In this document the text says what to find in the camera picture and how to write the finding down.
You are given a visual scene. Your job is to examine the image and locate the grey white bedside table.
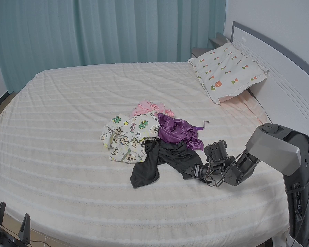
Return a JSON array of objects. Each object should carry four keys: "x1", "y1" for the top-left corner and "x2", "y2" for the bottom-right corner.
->
[{"x1": 191, "y1": 32, "x2": 233, "y2": 59}]

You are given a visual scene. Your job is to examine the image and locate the bed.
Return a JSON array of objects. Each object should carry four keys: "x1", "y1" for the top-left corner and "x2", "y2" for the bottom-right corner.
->
[{"x1": 0, "y1": 21, "x2": 309, "y2": 247}]

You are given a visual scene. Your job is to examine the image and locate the pink garment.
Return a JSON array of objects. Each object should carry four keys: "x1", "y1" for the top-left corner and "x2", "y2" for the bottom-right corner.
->
[{"x1": 130, "y1": 99, "x2": 174, "y2": 118}]

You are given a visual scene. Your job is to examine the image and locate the purple garment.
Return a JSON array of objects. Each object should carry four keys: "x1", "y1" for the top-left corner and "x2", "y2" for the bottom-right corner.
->
[{"x1": 157, "y1": 113, "x2": 211, "y2": 152}]

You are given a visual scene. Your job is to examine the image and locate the blue-green curtain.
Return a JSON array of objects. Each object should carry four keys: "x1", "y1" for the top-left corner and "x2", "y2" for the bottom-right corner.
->
[
  {"x1": 0, "y1": 0, "x2": 79, "y2": 88},
  {"x1": 76, "y1": 0, "x2": 227, "y2": 66}
]

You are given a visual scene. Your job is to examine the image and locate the white printed garment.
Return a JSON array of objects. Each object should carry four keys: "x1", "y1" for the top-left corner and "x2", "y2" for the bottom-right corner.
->
[{"x1": 99, "y1": 112, "x2": 161, "y2": 165}]

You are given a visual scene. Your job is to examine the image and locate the black cable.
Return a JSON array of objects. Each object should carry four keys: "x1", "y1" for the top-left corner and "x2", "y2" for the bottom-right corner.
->
[{"x1": 28, "y1": 240, "x2": 53, "y2": 247}]

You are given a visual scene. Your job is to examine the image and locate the black T-shirt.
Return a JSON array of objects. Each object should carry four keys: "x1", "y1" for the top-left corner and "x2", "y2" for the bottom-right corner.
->
[{"x1": 130, "y1": 139, "x2": 204, "y2": 189}]

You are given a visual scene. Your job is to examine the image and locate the white printed pillow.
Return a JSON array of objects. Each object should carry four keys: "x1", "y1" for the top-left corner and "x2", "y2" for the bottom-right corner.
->
[{"x1": 187, "y1": 39, "x2": 269, "y2": 105}]

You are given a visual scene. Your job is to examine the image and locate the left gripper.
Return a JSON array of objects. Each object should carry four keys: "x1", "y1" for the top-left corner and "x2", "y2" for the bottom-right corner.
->
[{"x1": 0, "y1": 201, "x2": 31, "y2": 247}]

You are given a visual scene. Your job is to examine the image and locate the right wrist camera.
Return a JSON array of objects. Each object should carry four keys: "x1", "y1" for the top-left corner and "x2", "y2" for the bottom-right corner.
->
[{"x1": 204, "y1": 140, "x2": 227, "y2": 164}]

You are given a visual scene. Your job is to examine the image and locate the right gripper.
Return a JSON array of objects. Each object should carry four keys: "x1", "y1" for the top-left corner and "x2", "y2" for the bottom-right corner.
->
[{"x1": 192, "y1": 163, "x2": 209, "y2": 181}]

